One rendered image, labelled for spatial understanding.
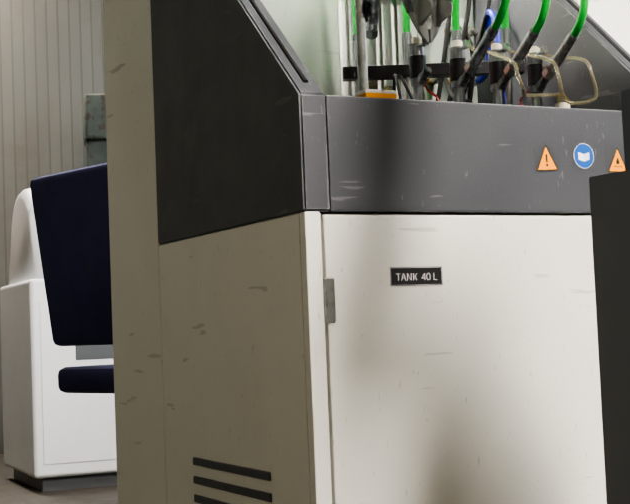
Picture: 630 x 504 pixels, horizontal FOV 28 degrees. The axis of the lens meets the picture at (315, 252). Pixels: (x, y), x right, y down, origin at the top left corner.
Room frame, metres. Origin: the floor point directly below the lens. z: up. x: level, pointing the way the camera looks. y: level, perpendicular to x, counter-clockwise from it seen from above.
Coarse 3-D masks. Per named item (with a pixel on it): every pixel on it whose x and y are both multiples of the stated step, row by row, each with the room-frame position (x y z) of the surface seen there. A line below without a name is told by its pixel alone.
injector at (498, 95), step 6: (504, 54) 2.13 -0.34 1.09; (492, 60) 2.12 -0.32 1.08; (498, 60) 2.12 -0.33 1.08; (504, 60) 2.13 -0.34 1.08; (492, 66) 2.12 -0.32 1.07; (498, 66) 2.12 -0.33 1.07; (504, 66) 2.13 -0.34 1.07; (492, 72) 2.12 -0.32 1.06; (498, 72) 2.12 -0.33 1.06; (492, 78) 2.12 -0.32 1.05; (498, 78) 2.12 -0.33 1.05; (504, 78) 2.10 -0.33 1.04; (510, 78) 2.11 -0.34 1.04; (492, 84) 2.12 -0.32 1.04; (498, 84) 2.12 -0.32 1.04; (504, 84) 2.11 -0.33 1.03; (492, 90) 2.13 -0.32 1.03; (498, 90) 2.12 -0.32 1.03; (504, 90) 2.13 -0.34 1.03; (498, 96) 2.12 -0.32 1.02; (498, 102) 2.12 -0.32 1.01; (504, 102) 2.13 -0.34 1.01
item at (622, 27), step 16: (576, 0) 2.24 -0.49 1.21; (592, 0) 2.25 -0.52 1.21; (608, 0) 2.27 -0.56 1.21; (624, 0) 2.29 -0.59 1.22; (592, 16) 2.24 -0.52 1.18; (608, 16) 2.26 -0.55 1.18; (624, 16) 2.28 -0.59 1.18; (608, 32) 2.25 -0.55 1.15; (624, 32) 2.26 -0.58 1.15; (624, 48) 2.25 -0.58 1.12
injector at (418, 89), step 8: (408, 48) 2.06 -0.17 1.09; (416, 48) 2.05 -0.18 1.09; (424, 48) 2.05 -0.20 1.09; (416, 56) 2.05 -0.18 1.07; (424, 56) 2.05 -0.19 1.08; (416, 64) 2.05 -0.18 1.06; (424, 64) 2.05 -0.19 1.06; (416, 72) 2.05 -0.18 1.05; (424, 72) 2.03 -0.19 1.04; (416, 80) 2.05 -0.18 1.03; (424, 80) 2.04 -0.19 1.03; (416, 88) 2.05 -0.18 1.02; (416, 96) 2.05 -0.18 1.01; (424, 96) 2.06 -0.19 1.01
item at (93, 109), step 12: (84, 96) 6.80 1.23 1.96; (96, 96) 6.80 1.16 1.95; (84, 108) 6.80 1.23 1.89; (96, 108) 6.79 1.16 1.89; (84, 120) 6.80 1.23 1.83; (96, 120) 6.79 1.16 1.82; (84, 132) 6.80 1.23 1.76; (96, 132) 6.79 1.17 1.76; (84, 144) 7.03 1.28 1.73; (96, 144) 6.84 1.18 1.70; (96, 156) 6.84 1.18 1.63
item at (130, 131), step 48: (144, 0) 2.21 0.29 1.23; (144, 48) 2.22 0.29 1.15; (144, 96) 2.23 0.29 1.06; (144, 144) 2.23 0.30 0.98; (144, 192) 2.24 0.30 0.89; (144, 240) 2.25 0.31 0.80; (144, 288) 2.26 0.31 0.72; (144, 336) 2.27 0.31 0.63; (144, 384) 2.27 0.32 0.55; (144, 432) 2.28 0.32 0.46; (144, 480) 2.29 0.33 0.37
